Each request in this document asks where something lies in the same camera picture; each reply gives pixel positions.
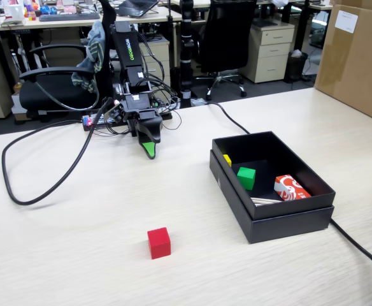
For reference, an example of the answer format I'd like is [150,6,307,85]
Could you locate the blue green striped cloth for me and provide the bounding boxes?
[71,20,108,94]

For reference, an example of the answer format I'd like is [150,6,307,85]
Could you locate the red white printed packet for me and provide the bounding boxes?
[274,174,311,202]

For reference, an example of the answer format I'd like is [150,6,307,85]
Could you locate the thick black looped cable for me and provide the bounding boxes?
[1,97,113,205]

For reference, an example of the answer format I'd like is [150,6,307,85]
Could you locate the beige drawer pedestal with lock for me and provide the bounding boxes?
[239,22,296,84]

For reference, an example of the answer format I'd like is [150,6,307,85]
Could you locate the small wrist camera board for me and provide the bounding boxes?
[108,100,125,124]

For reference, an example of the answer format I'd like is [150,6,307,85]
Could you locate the thin black robot cables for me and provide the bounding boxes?
[104,30,183,136]

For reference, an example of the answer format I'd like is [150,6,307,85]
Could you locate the green wooden cube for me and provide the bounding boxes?
[236,166,256,191]

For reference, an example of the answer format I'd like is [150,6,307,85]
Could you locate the black computer keyboard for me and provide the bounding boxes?
[38,11,101,23]

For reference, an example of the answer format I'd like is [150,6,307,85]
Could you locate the thick black long cable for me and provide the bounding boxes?
[201,101,372,306]

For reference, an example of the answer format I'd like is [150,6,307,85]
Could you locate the large brown cardboard carton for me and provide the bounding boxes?
[313,0,372,127]

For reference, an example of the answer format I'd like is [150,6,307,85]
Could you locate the light wooden office desk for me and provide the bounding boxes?
[0,4,184,69]

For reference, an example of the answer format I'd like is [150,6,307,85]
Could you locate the black open box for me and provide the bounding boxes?
[209,149,335,245]

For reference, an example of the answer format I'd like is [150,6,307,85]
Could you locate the black cardboard box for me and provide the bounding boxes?
[211,130,336,221]

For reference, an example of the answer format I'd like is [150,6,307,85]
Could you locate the black waste bin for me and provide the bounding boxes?
[283,50,309,84]

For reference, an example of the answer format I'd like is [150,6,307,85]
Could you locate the white shipping label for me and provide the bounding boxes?
[334,10,359,34]

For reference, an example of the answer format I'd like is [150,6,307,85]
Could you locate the black jointed pole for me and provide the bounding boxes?
[178,0,196,108]

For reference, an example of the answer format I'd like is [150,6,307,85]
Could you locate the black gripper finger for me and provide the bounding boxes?
[140,115,163,143]
[136,119,157,160]

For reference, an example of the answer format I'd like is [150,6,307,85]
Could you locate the black mesh office chair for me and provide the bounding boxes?
[196,0,257,101]

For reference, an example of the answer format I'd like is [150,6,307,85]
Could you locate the black power strip with lights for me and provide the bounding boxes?
[82,113,112,132]

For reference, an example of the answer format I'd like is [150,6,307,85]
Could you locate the black office chair with armrests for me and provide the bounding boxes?
[18,0,118,121]

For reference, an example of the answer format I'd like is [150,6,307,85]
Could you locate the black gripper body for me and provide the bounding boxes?
[122,92,157,122]

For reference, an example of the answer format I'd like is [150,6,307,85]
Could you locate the black laptop on stand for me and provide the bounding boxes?
[113,0,160,18]

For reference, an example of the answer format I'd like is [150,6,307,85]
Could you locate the red wooden cube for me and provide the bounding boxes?
[147,227,172,260]

